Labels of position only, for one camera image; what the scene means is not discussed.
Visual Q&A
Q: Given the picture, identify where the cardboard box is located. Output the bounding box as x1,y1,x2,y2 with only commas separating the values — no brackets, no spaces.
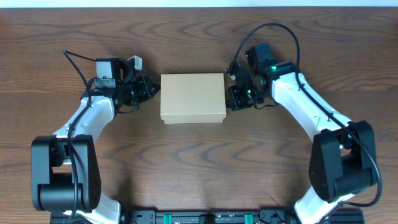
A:
160,73,226,124

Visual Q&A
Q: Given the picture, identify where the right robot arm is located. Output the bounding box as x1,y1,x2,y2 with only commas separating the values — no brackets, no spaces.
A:
226,44,382,223

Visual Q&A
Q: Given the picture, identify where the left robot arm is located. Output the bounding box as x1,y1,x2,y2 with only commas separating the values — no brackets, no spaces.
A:
31,55,160,223

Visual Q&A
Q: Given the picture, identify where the black aluminium mounting rail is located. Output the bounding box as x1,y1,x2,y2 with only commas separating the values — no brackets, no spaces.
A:
49,209,365,224

